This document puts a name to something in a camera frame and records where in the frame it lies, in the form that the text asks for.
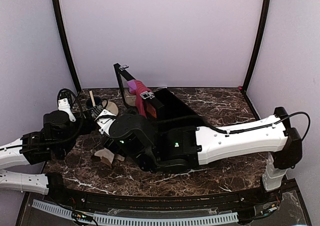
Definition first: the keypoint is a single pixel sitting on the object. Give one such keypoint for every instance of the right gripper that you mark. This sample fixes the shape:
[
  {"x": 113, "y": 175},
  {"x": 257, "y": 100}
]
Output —
[{"x": 108, "y": 144}]

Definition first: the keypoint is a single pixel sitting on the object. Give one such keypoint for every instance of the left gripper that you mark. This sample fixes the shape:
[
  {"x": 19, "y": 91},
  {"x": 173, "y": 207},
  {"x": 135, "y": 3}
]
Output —
[{"x": 86, "y": 129}]

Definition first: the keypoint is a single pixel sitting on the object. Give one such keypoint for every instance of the cream brown sock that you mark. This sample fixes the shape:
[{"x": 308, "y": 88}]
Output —
[{"x": 106, "y": 157}]

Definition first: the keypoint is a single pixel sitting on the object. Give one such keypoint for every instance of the black display box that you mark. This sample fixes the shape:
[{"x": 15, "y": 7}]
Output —
[{"x": 161, "y": 107}]

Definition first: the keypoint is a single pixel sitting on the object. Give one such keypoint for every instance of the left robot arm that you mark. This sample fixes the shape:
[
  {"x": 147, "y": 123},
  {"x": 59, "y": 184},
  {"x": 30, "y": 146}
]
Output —
[{"x": 54, "y": 141}]

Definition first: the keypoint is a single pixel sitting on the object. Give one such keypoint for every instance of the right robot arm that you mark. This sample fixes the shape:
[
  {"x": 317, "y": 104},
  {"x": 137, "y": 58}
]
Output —
[{"x": 177, "y": 144}]

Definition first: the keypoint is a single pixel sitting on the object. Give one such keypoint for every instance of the dark blue mug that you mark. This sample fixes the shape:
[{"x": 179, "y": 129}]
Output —
[{"x": 96, "y": 102}]

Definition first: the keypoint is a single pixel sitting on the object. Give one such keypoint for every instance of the beige ceramic saucer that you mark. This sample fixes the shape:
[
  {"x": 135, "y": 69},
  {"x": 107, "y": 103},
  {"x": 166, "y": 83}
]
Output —
[{"x": 110, "y": 106}]

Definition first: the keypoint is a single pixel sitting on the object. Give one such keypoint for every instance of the wooden stir stick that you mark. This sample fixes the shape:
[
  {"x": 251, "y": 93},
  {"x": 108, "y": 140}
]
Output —
[{"x": 92, "y": 98}]

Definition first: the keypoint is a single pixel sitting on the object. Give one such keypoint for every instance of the green circuit board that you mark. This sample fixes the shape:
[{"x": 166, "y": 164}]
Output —
[{"x": 77, "y": 215}]

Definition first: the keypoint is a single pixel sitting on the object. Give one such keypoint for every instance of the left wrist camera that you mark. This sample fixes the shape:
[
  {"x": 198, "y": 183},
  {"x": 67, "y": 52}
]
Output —
[{"x": 64, "y": 103}]

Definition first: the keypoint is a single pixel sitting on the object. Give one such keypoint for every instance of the white cable duct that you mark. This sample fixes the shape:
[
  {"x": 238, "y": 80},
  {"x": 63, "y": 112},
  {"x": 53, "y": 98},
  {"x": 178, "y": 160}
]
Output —
[{"x": 119, "y": 217}]

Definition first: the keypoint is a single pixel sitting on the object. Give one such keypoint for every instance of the left black frame post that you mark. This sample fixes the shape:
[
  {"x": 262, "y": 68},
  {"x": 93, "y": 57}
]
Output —
[{"x": 65, "y": 44}]

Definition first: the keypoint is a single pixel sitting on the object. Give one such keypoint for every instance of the black frame post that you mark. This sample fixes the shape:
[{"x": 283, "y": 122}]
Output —
[
  {"x": 65, "y": 44},
  {"x": 257, "y": 44}
]

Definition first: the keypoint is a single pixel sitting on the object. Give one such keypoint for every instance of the black front rail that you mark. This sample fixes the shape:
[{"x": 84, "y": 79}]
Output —
[{"x": 90, "y": 201}]

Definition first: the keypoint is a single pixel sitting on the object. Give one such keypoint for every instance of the right black frame post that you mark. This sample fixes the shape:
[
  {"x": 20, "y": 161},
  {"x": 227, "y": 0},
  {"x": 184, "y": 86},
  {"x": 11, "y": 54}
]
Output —
[{"x": 257, "y": 44}]

